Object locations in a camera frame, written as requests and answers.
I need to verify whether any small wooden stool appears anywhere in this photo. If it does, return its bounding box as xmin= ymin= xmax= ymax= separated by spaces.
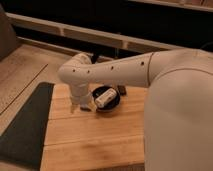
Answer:
xmin=90 ymin=54 xmax=112 ymax=64

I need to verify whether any black round plate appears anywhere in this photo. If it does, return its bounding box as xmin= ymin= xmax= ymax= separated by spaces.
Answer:
xmin=92 ymin=86 xmax=120 ymax=112

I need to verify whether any dark rectangular eraser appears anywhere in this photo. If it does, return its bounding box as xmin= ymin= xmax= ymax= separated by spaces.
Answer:
xmin=117 ymin=85 xmax=127 ymax=96

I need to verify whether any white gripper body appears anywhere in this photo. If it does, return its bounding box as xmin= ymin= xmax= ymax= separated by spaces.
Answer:
xmin=69 ymin=84 xmax=92 ymax=107

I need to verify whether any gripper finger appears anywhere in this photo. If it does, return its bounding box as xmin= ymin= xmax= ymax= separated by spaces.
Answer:
xmin=71 ymin=105 xmax=75 ymax=113
xmin=80 ymin=105 xmax=90 ymax=111

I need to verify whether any white plastic bottle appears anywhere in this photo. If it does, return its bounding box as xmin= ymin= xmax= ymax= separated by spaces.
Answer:
xmin=95 ymin=88 xmax=117 ymax=108

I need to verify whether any dark floor mat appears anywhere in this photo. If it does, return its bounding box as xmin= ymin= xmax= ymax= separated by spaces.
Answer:
xmin=0 ymin=82 xmax=54 ymax=169

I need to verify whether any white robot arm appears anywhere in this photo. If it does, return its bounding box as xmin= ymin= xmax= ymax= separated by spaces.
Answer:
xmin=59 ymin=49 xmax=213 ymax=171

